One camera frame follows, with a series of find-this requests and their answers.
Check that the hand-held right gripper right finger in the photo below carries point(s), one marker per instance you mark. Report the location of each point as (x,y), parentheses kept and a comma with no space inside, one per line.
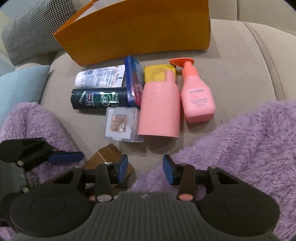
(167,170)

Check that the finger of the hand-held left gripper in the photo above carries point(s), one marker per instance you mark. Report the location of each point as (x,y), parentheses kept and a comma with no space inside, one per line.
(67,157)

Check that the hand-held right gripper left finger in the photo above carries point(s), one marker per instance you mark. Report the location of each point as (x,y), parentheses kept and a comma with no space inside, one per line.
(122,168)

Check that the gold cardboard box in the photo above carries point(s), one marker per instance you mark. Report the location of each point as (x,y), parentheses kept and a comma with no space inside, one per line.
(108,153)

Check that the clear plastic box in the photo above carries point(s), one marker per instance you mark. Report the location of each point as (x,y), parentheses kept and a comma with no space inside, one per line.
(120,122)

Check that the pink cylindrical bottle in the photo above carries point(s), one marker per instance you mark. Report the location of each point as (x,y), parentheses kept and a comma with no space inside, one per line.
(159,109)

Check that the dark green shampoo bottle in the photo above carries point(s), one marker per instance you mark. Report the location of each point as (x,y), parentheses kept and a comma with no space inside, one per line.
(97,98)

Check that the white lotion tube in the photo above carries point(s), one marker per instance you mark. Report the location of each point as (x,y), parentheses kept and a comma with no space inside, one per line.
(99,77)

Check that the orange cardboard box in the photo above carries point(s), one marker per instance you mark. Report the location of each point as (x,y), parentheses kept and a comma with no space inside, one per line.
(138,30)

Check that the pink pump bottle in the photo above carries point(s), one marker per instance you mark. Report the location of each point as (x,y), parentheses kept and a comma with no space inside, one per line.
(196,97)

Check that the light blue pillow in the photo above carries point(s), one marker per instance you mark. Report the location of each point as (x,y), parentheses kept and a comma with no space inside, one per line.
(20,88)

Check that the blue flat box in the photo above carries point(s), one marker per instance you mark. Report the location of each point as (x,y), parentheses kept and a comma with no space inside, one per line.
(134,78)

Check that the yellow packet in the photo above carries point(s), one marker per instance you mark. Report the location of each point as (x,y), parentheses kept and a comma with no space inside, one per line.
(155,73)

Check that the beige sofa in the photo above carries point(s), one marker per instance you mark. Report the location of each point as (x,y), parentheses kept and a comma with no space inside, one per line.
(231,58)

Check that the houndstooth pillow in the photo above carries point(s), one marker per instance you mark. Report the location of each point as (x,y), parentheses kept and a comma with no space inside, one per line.
(34,30)

